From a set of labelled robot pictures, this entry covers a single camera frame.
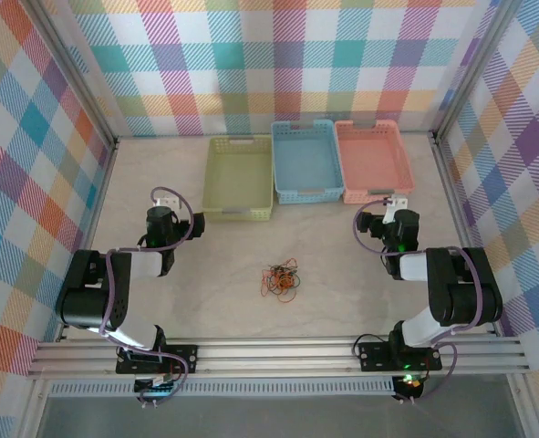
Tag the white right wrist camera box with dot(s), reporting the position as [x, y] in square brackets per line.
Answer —
[394, 205]

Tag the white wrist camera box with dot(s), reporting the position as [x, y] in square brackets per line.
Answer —
[166, 201]
[394, 205]

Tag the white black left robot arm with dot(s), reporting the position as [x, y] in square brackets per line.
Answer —
[86, 301]

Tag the pink perforated plastic basket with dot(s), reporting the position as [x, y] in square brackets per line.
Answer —
[371, 157]

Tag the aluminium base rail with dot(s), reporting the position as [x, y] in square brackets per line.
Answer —
[273, 358]

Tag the light green perforated plastic basket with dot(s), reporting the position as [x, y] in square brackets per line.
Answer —
[237, 178]

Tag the light blue perforated plastic basket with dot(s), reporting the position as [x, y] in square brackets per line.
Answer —
[307, 159]

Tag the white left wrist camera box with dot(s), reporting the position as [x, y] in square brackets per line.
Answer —
[166, 201]

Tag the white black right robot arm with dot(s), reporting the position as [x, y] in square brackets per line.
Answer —
[460, 296]

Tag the aluminium frame post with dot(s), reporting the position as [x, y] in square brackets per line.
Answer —
[479, 59]
[68, 68]

